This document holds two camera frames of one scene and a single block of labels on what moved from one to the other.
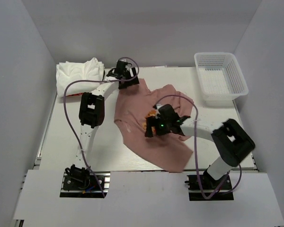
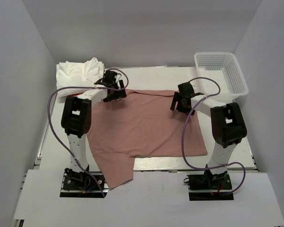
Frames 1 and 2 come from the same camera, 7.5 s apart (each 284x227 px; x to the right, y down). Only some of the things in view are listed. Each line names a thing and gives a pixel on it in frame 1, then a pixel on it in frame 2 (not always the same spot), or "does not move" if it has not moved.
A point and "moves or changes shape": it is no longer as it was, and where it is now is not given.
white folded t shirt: [67, 71] does not move
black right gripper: [150, 122] → [178, 98]
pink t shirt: [133, 103] moves or changes shape
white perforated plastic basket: [220, 77] does not move
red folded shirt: [78, 94] does not move
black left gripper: [130, 82] → [120, 93]
